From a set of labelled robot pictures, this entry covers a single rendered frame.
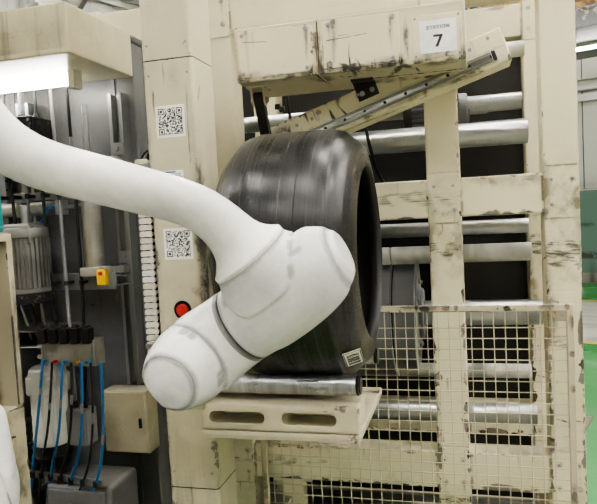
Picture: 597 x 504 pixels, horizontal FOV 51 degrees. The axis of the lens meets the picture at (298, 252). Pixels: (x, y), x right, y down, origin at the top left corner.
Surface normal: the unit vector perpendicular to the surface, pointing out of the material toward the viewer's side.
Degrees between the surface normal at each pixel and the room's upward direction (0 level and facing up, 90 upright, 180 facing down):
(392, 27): 90
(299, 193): 61
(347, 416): 90
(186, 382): 101
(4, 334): 90
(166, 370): 91
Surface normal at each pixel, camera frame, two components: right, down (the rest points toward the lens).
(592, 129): -0.58, 0.08
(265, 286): -0.17, 0.23
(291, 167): -0.22, -0.62
